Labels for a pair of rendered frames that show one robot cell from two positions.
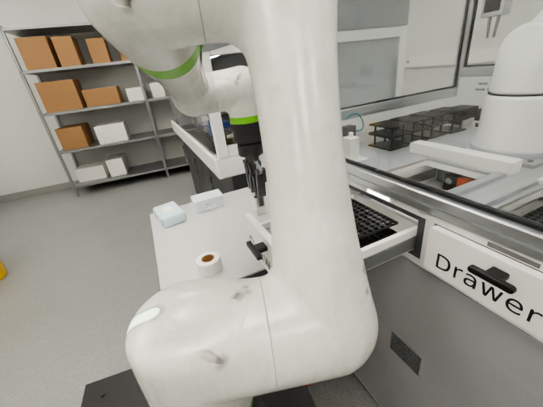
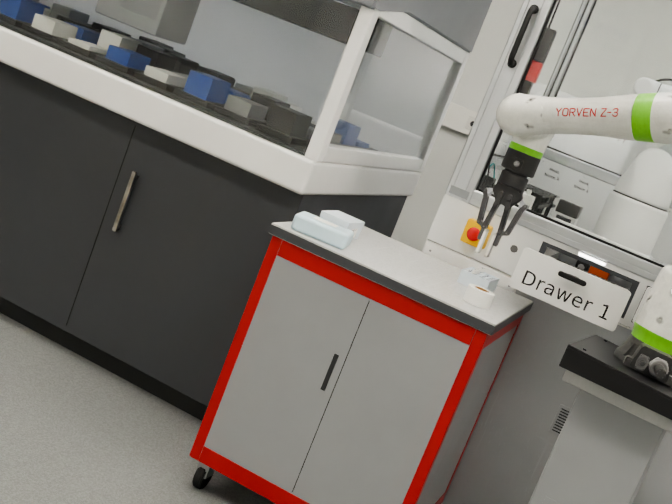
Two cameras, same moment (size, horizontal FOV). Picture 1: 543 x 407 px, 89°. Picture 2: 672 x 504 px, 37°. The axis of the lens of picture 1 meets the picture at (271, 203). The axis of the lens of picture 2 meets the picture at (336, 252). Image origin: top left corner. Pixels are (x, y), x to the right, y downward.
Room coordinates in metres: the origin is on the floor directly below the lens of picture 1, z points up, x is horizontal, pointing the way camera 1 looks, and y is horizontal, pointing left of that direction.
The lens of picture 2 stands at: (-0.63, 2.39, 1.20)
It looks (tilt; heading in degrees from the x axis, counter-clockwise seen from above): 10 degrees down; 309
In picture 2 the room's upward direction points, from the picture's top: 21 degrees clockwise
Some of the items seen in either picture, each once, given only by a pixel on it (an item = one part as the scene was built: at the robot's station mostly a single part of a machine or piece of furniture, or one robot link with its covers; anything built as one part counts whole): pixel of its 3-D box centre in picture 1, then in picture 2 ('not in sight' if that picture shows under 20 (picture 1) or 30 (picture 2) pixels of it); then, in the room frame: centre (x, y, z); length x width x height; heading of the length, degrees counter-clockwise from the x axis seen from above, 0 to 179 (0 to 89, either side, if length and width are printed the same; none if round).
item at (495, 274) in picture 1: (494, 275); not in sight; (0.36, -0.37, 0.91); 0.07 x 0.04 x 0.01; 22
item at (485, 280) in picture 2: not in sight; (478, 280); (0.81, -0.01, 0.78); 0.12 x 0.08 x 0.04; 110
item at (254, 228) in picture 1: (270, 255); (568, 288); (0.54, 0.02, 0.87); 0.29 x 0.02 x 0.11; 22
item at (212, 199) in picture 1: (208, 200); (340, 225); (1.11, 0.28, 0.79); 0.13 x 0.09 x 0.05; 111
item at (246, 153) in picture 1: (251, 157); (509, 189); (0.81, 0.04, 1.04); 0.08 x 0.07 x 0.09; 20
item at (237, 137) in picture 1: (246, 132); (520, 163); (0.81, 0.04, 1.12); 0.12 x 0.09 x 0.06; 110
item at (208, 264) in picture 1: (208, 263); (478, 296); (0.67, 0.20, 0.78); 0.07 x 0.07 x 0.04
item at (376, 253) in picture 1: (342, 232); not in sight; (0.62, -0.18, 0.86); 0.40 x 0.26 x 0.06; 112
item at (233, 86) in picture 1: (239, 94); (534, 127); (0.81, 0.05, 1.22); 0.13 x 0.11 x 0.14; 97
